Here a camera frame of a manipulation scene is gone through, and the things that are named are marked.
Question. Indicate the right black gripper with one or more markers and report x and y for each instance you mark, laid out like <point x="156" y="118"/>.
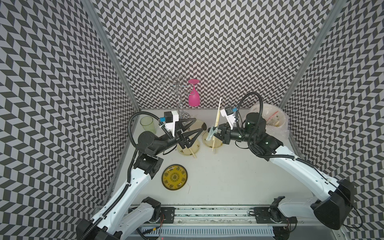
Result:
<point x="226" y="131"/>

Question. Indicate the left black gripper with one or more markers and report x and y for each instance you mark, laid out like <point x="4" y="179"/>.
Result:
<point x="179" y="137"/>

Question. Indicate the chopsticks green label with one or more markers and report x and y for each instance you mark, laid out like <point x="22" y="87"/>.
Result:
<point x="216" y="120"/>

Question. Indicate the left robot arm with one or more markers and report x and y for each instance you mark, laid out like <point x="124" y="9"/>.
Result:
<point x="129" y="180"/>

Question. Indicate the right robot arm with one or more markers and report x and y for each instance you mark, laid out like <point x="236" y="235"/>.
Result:
<point x="332" y="200"/>

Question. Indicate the cream plate with black spot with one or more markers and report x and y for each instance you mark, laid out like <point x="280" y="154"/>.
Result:
<point x="199" y="124"/>

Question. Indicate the cream plate right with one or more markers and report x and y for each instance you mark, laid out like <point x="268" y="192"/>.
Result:
<point x="212" y="143"/>

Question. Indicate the cream plate front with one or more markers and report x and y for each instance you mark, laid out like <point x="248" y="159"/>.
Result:
<point x="185" y="152"/>

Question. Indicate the pink plastic wine glass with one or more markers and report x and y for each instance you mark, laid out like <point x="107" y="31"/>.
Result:
<point x="194" y="97"/>

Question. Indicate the metal glass holder stand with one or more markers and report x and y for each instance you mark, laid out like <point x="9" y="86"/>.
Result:
<point x="176" y="88"/>

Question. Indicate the green transparent plastic cup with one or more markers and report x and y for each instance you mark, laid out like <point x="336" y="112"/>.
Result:
<point x="147" y="122"/>

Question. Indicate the yellow green patterned plate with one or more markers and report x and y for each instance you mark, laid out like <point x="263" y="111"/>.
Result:
<point x="174" y="177"/>

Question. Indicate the white trash bucket with bag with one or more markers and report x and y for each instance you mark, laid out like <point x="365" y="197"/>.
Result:
<point x="277" y="122"/>

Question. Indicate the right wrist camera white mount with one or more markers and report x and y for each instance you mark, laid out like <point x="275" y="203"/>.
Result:
<point x="230" y="114"/>

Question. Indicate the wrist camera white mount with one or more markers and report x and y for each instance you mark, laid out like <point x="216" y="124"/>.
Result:
<point x="168" y="121"/>
<point x="230" y="114"/>

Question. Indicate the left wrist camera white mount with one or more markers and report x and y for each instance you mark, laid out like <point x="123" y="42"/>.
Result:
<point x="168" y="121"/>

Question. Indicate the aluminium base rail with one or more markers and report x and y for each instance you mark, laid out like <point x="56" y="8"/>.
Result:
<point x="211" y="223"/>

